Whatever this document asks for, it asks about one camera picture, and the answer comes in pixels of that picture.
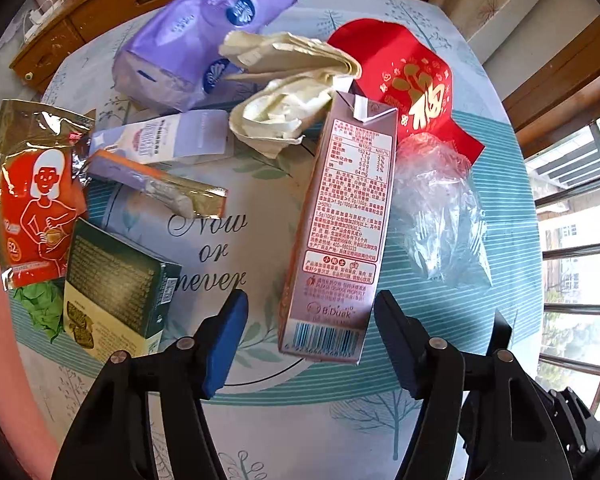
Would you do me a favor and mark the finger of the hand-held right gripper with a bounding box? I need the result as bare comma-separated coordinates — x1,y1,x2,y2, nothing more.
491,310,512,355

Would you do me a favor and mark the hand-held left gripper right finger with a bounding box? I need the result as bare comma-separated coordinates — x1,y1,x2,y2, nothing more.
374,290,573,480

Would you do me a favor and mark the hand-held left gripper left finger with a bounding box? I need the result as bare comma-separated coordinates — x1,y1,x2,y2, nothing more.
52,289,251,480

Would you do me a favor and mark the pink drink carton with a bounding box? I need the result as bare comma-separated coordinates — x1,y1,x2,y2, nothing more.
278,91,399,365

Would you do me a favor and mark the white and purple milk carton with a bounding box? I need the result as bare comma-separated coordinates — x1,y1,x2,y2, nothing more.
88,109,231,165

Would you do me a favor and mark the red envelope with gold print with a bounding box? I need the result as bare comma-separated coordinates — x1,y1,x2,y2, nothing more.
326,18,486,166

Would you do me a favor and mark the printed tree pattern tablecloth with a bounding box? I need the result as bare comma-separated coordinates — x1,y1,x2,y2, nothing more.
10,0,546,480

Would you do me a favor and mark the clear plastic bag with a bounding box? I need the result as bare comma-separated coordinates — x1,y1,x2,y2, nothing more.
387,132,496,286

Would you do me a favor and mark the green tea box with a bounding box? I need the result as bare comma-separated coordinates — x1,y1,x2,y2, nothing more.
62,217,183,363

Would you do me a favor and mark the green leaf piece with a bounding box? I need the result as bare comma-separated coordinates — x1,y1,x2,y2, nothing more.
12,280,65,343

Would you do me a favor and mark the metal window grille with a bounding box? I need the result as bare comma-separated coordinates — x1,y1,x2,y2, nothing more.
522,110,600,431

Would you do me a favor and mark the orange foil snack bag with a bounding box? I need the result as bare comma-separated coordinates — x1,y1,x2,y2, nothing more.
0,100,96,291

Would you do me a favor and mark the pink chair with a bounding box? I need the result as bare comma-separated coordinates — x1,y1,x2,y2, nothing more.
0,247,60,480

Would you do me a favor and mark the crumpled cream paper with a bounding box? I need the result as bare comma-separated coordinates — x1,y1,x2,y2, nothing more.
229,72,353,160

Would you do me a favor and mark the cream folded paper bag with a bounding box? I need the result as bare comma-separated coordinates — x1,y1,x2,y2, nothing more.
219,30,363,83

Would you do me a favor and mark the purple tissue pack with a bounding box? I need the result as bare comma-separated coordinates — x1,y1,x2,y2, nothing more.
112,0,299,113

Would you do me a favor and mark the wooden cabinet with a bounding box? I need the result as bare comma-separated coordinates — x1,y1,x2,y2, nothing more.
10,0,448,93

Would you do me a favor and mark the white power strip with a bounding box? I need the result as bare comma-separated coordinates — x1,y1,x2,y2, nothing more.
22,0,63,43

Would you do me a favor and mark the wooden window frame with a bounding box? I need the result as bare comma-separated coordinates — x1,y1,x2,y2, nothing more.
485,10,600,161

